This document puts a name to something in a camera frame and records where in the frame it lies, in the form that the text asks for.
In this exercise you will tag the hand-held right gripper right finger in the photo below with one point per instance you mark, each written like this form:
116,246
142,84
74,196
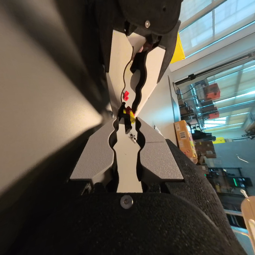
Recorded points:
159,159

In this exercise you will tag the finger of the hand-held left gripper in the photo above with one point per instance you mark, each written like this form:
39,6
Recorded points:
117,59
154,67

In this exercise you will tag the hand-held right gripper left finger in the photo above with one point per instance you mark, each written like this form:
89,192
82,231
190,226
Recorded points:
93,159

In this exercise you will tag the yellow plastic bin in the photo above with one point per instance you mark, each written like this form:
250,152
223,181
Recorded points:
178,51

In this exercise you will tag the black red yellow lego assembly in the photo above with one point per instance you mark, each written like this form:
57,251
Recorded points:
127,121

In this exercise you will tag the small black lego clip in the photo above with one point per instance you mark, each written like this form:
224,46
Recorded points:
133,137

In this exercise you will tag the red lego brick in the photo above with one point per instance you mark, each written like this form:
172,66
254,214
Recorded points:
125,96

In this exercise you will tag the yellow cardboard box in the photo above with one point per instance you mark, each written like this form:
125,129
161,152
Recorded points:
183,137

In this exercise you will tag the black pole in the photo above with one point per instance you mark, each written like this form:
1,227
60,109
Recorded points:
191,76

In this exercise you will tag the computer monitor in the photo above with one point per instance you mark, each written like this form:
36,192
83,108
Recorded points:
175,111

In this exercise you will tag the brown cardboard box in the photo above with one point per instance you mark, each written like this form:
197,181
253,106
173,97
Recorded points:
207,149

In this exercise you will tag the yellow floor sign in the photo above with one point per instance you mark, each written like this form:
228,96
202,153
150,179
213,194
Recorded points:
218,140

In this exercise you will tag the red storage crate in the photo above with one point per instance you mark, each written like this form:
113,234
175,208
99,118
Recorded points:
213,113
212,92

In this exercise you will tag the large glass window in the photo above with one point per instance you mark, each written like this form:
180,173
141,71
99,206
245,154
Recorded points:
219,20

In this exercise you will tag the black electronics rack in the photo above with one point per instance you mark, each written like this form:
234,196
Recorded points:
225,179

